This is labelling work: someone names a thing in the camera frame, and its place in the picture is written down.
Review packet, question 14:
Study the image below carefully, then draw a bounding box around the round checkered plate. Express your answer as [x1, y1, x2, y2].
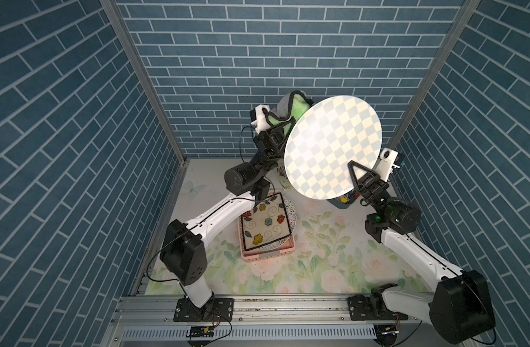
[284, 95, 383, 200]

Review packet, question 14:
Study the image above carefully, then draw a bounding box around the green grey microfibre cloth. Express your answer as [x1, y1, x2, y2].
[264, 91, 314, 135]

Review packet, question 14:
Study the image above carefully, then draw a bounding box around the square floral plate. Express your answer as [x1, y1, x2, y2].
[241, 192, 292, 252]

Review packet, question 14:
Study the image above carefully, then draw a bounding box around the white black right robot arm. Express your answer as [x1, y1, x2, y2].
[347, 160, 496, 344]

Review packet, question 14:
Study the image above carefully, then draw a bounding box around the round colourful patterned plate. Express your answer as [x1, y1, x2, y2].
[259, 198, 298, 252]

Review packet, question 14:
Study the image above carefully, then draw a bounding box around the blue tray of stationery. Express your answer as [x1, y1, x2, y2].
[328, 192, 360, 210]

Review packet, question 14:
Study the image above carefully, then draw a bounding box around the pink perforated plastic basket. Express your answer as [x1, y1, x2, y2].
[238, 190, 295, 262]

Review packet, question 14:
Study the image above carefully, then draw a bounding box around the small green circuit board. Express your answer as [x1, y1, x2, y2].
[187, 326, 214, 341]

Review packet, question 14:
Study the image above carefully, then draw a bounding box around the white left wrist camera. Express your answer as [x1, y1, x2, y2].
[251, 105, 274, 134]

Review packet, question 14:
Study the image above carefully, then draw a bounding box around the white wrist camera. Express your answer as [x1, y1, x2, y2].
[373, 147, 405, 182]
[251, 105, 274, 134]

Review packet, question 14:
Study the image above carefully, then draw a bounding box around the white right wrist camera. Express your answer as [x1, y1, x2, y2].
[373, 147, 405, 182]

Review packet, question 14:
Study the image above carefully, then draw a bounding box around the aluminium corner post right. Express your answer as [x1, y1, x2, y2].
[388, 0, 481, 150]

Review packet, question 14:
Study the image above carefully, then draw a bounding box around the aluminium corner post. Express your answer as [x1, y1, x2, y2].
[388, 0, 481, 150]
[100, 0, 187, 166]

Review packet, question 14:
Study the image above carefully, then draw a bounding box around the aluminium corner post left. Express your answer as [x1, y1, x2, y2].
[100, 0, 187, 166]

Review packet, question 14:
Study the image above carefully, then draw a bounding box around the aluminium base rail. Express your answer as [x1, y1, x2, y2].
[102, 294, 447, 346]

